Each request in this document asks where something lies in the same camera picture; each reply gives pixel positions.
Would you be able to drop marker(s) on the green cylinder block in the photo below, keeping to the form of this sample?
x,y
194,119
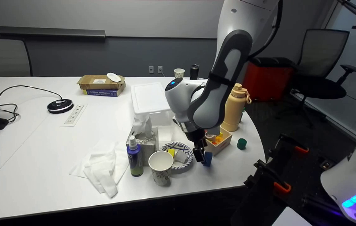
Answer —
x,y
242,143

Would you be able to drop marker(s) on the black office chair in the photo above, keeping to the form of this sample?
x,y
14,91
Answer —
x,y
321,50

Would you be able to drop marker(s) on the black travel mug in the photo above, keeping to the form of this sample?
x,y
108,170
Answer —
x,y
194,71

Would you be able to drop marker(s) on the beige water bottle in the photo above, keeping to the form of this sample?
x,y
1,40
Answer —
x,y
234,106

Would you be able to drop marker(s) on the wooden tray of blocks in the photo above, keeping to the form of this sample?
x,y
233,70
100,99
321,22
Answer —
x,y
219,141

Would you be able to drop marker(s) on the yellow block on plate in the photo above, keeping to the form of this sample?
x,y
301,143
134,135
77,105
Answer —
x,y
171,152

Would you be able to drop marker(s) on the patterned paper cup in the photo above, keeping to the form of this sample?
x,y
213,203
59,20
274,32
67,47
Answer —
x,y
179,71

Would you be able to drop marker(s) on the clear plastic storage bin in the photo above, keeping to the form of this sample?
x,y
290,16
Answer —
x,y
149,100

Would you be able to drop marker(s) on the crumpled white tissue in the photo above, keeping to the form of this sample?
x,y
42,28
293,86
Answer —
x,y
103,168

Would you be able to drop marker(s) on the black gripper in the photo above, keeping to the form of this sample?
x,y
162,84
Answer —
x,y
198,136

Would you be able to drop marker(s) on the blue cube block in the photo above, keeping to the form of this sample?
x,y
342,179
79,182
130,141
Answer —
x,y
208,158

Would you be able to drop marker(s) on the black round speaker puck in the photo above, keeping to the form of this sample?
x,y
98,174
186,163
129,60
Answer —
x,y
59,105

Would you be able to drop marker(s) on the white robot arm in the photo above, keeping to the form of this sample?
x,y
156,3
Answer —
x,y
244,28

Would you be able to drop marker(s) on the blue patterned paper plate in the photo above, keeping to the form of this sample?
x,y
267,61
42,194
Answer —
x,y
179,145

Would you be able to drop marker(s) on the black orange clamp stand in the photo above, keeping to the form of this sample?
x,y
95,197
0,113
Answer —
x,y
274,184

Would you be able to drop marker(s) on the grey tissue box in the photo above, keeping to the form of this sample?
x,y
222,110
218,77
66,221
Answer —
x,y
146,135

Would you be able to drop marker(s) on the red storage box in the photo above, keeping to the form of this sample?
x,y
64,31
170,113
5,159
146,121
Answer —
x,y
267,77

